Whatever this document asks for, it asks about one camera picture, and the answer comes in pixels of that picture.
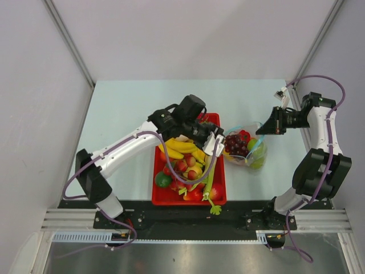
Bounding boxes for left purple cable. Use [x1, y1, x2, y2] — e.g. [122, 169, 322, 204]
[55, 130, 226, 259]

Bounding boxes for green lime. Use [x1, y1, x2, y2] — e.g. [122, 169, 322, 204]
[155, 171, 172, 188]

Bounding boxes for red bell pepper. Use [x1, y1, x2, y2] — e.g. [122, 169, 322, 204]
[238, 130, 251, 142]

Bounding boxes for red peach apple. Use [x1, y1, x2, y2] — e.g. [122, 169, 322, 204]
[209, 183, 223, 201]

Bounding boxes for red plastic tray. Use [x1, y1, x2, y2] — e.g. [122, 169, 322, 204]
[151, 112, 228, 207]

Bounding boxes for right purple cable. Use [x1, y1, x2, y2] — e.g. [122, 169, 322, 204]
[266, 74, 346, 263]

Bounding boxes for lychee cluster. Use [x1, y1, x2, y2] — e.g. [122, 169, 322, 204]
[163, 154, 205, 191]

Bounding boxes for small yellow banana bunch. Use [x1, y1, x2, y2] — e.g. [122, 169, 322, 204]
[191, 149, 206, 166]

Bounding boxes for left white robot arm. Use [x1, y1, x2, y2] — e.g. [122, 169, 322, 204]
[74, 95, 225, 228]

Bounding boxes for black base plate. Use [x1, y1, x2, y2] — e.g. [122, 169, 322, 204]
[58, 198, 334, 240]

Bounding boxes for green apple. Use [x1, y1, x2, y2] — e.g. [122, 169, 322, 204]
[247, 138, 265, 154]

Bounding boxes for purple grape bunch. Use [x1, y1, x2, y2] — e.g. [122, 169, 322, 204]
[225, 134, 249, 157]

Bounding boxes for green pear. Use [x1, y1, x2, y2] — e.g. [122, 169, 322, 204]
[248, 156, 266, 170]

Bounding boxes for clear zip top bag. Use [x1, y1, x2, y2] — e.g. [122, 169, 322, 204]
[223, 122, 267, 170]

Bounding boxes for green celery stalk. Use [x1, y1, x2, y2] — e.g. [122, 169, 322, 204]
[178, 156, 222, 216]

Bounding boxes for aluminium rail frame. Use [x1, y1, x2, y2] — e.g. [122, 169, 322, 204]
[41, 209, 352, 246]

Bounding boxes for purple cable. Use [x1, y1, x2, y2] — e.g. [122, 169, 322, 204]
[55, 130, 226, 259]
[266, 74, 346, 263]

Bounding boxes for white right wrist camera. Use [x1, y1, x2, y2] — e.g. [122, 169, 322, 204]
[274, 87, 290, 109]

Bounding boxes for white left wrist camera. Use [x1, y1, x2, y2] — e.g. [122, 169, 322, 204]
[202, 132, 225, 157]

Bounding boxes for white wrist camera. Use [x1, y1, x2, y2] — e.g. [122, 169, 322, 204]
[274, 87, 290, 109]
[202, 132, 225, 157]

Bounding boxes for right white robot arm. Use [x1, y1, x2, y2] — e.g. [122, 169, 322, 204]
[256, 92, 352, 229]

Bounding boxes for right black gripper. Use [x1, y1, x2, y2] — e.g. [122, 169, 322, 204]
[257, 106, 311, 135]

